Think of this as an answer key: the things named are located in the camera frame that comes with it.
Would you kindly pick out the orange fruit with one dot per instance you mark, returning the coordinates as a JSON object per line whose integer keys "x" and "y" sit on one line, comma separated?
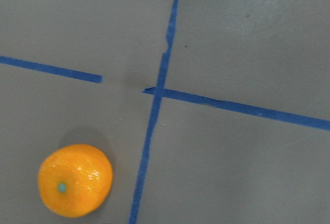
{"x": 75, "y": 180}

